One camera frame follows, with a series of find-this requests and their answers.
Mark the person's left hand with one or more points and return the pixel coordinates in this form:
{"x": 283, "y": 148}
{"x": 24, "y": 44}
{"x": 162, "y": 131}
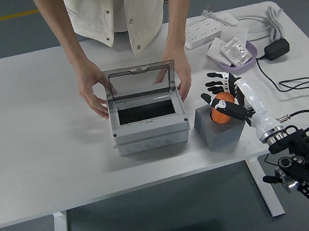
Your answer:
{"x": 181, "y": 63}

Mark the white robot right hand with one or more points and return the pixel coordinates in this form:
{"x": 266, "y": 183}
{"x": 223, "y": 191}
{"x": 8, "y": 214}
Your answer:
{"x": 255, "y": 103}

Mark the person's right hand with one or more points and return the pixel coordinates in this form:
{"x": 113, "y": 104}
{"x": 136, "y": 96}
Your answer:
{"x": 87, "y": 82}

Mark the orange cylindrical battery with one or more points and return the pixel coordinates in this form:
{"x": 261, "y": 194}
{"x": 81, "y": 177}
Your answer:
{"x": 220, "y": 117}

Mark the smoked transparent box lid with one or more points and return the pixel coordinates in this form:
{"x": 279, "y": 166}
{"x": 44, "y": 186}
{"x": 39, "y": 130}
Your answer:
{"x": 139, "y": 82}

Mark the grey plastic junction box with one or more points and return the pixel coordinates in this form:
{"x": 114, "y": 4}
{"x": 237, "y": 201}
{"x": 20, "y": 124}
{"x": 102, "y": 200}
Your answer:
{"x": 151, "y": 131}

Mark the person's right forearm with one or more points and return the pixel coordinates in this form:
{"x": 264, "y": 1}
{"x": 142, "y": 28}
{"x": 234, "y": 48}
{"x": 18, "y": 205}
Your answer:
{"x": 63, "y": 32}

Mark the person's left forearm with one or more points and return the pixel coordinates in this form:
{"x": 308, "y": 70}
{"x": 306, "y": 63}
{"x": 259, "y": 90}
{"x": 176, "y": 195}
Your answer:
{"x": 177, "y": 18}

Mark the grey block battery holder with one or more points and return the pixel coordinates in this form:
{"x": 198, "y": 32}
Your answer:
{"x": 221, "y": 136}

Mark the white flat package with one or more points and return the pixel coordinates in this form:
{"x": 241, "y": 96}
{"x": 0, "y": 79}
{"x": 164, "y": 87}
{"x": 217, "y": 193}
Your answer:
{"x": 215, "y": 51}

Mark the white power strip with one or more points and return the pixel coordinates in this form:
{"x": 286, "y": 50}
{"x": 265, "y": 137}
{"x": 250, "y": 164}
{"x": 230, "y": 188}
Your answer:
{"x": 202, "y": 32}

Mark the purple plastic tray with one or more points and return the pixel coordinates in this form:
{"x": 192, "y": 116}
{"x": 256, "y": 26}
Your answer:
{"x": 242, "y": 68}

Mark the black power adapter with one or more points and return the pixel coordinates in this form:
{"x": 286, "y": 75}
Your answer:
{"x": 277, "y": 49}

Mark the white translucent square package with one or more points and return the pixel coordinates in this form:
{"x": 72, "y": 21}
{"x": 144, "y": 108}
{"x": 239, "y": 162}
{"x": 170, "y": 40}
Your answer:
{"x": 235, "y": 32}

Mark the white plug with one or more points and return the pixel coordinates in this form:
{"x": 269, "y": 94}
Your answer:
{"x": 225, "y": 18}

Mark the person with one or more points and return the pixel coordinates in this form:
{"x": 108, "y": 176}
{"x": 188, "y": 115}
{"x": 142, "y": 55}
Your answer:
{"x": 94, "y": 12}

